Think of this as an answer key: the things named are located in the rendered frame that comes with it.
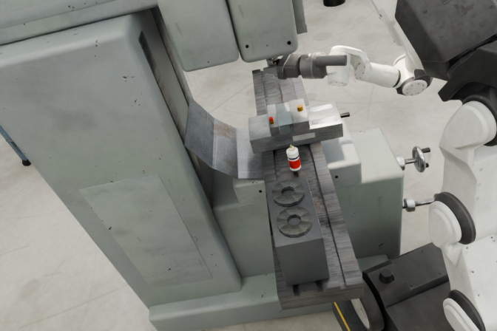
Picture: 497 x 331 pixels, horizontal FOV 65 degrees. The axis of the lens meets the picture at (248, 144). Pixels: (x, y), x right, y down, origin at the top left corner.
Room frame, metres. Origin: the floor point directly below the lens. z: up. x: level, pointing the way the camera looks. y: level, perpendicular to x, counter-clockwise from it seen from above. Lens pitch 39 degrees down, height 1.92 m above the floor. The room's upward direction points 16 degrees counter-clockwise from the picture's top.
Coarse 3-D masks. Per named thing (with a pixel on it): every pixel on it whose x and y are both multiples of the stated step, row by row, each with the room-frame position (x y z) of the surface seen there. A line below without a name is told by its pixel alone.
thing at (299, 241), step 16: (304, 176) 0.78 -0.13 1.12; (272, 192) 0.74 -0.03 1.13; (288, 192) 0.73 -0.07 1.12; (304, 192) 0.71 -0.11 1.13; (272, 208) 0.69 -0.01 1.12; (288, 208) 0.67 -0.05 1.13; (304, 208) 0.65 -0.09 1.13; (272, 224) 0.64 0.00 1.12; (288, 224) 0.62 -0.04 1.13; (304, 224) 0.60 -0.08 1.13; (288, 240) 0.58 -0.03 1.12; (304, 240) 0.57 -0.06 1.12; (320, 240) 0.56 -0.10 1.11; (288, 256) 0.57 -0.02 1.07; (304, 256) 0.57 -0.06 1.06; (320, 256) 0.56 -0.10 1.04; (288, 272) 0.57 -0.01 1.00; (304, 272) 0.57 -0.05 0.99; (320, 272) 0.56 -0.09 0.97
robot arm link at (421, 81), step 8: (400, 56) 1.13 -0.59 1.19; (408, 56) 1.03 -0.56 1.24; (408, 64) 1.04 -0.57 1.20; (416, 72) 1.02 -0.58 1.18; (424, 72) 1.01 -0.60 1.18; (416, 80) 1.01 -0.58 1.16; (424, 80) 1.01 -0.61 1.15; (432, 80) 1.02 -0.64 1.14; (408, 88) 1.02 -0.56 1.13; (416, 88) 1.01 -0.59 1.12; (424, 88) 1.01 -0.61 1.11
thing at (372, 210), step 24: (360, 144) 1.24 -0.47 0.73; (384, 144) 1.20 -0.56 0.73; (384, 168) 1.06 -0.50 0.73; (216, 192) 1.20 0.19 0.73; (336, 192) 1.04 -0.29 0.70; (360, 192) 1.03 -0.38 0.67; (384, 192) 1.02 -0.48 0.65; (216, 216) 1.11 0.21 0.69; (240, 216) 1.10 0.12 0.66; (264, 216) 1.08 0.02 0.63; (360, 216) 1.03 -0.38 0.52; (384, 216) 1.02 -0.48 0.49; (240, 240) 1.10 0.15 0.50; (264, 240) 1.09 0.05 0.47; (360, 240) 1.03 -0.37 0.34; (384, 240) 1.02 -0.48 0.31; (240, 264) 1.11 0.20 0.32; (264, 264) 1.09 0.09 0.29
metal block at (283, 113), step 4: (276, 104) 1.23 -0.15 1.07; (280, 104) 1.22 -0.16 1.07; (284, 104) 1.21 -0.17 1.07; (288, 104) 1.21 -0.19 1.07; (276, 108) 1.21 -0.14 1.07; (280, 108) 1.20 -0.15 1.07; (284, 108) 1.19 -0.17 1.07; (288, 108) 1.18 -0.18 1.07; (280, 112) 1.17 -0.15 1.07; (284, 112) 1.17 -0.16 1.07; (288, 112) 1.17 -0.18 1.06; (280, 116) 1.17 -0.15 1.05; (284, 116) 1.17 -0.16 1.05; (288, 116) 1.17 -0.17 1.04; (280, 120) 1.17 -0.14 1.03; (284, 120) 1.17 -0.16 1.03; (288, 120) 1.17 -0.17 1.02; (280, 124) 1.17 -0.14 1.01; (284, 124) 1.17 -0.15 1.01
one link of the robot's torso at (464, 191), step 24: (456, 120) 0.58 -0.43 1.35; (480, 120) 0.52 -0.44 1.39; (456, 144) 0.57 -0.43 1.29; (480, 144) 0.52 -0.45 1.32; (456, 168) 0.60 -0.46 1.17; (480, 168) 0.54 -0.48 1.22; (456, 192) 0.59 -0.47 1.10; (480, 192) 0.54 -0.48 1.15; (456, 216) 0.55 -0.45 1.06; (480, 216) 0.53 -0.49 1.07
